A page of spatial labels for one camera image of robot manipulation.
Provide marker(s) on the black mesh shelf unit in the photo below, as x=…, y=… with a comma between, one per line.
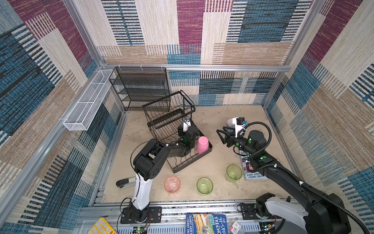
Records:
x=136, y=86

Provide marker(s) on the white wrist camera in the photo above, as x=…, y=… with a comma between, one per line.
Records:
x=238, y=124
x=183, y=127

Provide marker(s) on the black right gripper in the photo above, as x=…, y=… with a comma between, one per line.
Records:
x=230, y=139

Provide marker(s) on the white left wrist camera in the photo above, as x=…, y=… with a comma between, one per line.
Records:
x=183, y=127

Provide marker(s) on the small clear plastic packet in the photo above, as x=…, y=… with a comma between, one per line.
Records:
x=235, y=227

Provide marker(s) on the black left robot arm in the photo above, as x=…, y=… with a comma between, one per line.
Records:
x=148, y=164

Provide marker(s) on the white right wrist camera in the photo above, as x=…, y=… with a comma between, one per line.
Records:
x=238, y=124

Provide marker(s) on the pink plastic cup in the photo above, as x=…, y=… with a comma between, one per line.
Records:
x=202, y=145

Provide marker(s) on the green transparent glass middle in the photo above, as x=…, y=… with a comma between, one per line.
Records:
x=204, y=185

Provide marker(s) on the treehouse book on table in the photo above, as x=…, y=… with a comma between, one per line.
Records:
x=248, y=175

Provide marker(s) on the yellow card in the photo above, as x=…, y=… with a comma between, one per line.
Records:
x=101, y=227

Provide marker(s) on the pink transparent glass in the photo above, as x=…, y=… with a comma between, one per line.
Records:
x=172, y=184

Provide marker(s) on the black wire dish rack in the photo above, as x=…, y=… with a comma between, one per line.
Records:
x=164, y=115

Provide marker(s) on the green transparent glass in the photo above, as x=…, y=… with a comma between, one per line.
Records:
x=233, y=173
x=204, y=185

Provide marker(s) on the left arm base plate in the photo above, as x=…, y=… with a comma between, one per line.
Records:
x=151, y=214

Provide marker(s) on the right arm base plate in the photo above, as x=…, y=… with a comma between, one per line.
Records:
x=248, y=211

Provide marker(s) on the blue treehouse book front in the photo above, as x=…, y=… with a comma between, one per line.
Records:
x=206, y=224

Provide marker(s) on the green transparent glass right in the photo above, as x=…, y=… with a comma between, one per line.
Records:
x=233, y=173

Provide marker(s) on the white mesh wall basket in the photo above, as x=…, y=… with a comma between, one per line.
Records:
x=84, y=111

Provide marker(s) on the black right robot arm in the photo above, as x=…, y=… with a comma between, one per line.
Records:
x=316, y=212

